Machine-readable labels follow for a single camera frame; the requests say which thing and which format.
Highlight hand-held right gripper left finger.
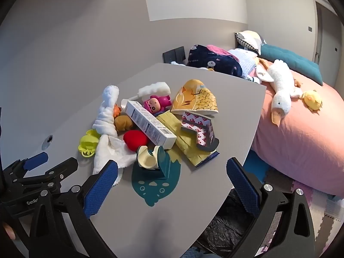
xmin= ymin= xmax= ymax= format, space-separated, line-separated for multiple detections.
xmin=16 ymin=159 xmax=120 ymax=258

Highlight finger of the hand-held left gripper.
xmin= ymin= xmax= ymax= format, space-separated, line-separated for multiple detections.
xmin=3 ymin=152 xmax=49 ymax=179
xmin=23 ymin=157 xmax=79 ymax=192

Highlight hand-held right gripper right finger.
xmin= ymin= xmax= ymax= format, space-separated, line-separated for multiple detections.
xmin=226 ymin=157 xmax=327 ymax=258

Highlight black trash bag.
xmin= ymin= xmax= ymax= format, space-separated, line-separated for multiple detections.
xmin=197 ymin=188 xmax=266 ymax=254

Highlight brown plush toy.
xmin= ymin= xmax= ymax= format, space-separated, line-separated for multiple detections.
xmin=114 ymin=115 xmax=135 ymax=133

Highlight long white cardboard box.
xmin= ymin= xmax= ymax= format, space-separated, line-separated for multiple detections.
xmin=126 ymin=100 xmax=177 ymax=149

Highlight person's left hand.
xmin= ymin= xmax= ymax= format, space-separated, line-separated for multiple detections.
xmin=2 ymin=222 xmax=16 ymax=241

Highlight yellow-green plastic toy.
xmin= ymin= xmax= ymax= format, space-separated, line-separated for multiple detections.
xmin=78 ymin=129 xmax=101 ymax=158

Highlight teal and cream plastic holder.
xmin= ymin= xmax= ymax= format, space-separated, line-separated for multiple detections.
xmin=136 ymin=144 xmax=171 ymax=180

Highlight teal cartoon-shaped mat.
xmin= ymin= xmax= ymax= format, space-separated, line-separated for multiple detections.
xmin=131 ymin=149 xmax=182 ymax=208

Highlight red plush ball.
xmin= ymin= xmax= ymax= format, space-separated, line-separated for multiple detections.
xmin=123 ymin=130 xmax=149 ymax=151

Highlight white fluffy cloth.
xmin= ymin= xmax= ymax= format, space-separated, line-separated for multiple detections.
xmin=92 ymin=84 xmax=139 ymax=187

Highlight grey adhesive foam strip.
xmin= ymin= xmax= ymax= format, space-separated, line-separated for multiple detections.
xmin=180 ymin=111 xmax=220 ymax=152

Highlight yellow paper bag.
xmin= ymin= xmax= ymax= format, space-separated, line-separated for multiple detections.
xmin=156 ymin=110 xmax=219 ymax=167

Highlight foam puzzle floor mat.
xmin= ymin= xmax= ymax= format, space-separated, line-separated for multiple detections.
xmin=188 ymin=150 xmax=344 ymax=258

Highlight yellow printed pouch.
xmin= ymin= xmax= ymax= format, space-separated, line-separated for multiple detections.
xmin=170 ymin=78 xmax=219 ymax=117

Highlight pink doll toy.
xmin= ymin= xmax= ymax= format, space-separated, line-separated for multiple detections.
xmin=143 ymin=95 xmax=172 ymax=114

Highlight white goose plush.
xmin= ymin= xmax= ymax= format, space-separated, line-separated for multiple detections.
xmin=255 ymin=58 xmax=304 ymax=128

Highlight yellow chick plush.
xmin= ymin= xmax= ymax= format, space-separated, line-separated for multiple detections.
xmin=301 ymin=89 xmax=323 ymax=112

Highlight white fluffy brush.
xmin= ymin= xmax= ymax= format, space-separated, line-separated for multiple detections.
xmin=121 ymin=81 xmax=172 ymax=109

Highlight white and blue blanket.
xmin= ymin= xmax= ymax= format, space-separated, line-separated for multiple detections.
xmin=228 ymin=48 xmax=260 ymax=80

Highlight navy printed blanket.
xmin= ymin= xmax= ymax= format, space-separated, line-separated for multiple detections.
xmin=187 ymin=44 xmax=243 ymax=76

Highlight teal pillow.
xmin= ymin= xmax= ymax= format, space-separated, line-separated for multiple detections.
xmin=259 ymin=44 xmax=324 ymax=86

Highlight pink cloth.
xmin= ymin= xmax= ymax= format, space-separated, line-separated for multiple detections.
xmin=206 ymin=44 xmax=240 ymax=61

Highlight checked patchwork pillow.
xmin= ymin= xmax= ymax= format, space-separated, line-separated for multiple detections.
xmin=235 ymin=30 xmax=266 ymax=55

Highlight recessed grey door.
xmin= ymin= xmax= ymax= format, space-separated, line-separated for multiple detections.
xmin=315 ymin=1 xmax=344 ymax=89

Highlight black wall sockets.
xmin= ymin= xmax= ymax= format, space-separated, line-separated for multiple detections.
xmin=162 ymin=46 xmax=186 ymax=65

